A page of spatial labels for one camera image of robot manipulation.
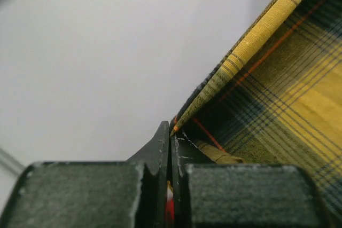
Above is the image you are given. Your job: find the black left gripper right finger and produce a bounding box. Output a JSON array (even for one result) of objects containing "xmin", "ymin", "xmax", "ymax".
[{"xmin": 170, "ymin": 135, "xmax": 339, "ymax": 227}]

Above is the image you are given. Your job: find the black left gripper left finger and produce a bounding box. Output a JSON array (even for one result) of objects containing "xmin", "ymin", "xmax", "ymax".
[{"xmin": 1, "ymin": 121, "xmax": 169, "ymax": 227}]

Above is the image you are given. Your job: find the yellow plaid long sleeve shirt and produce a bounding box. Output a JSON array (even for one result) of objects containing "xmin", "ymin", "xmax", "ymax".
[{"xmin": 170, "ymin": 0, "xmax": 341, "ymax": 219}]

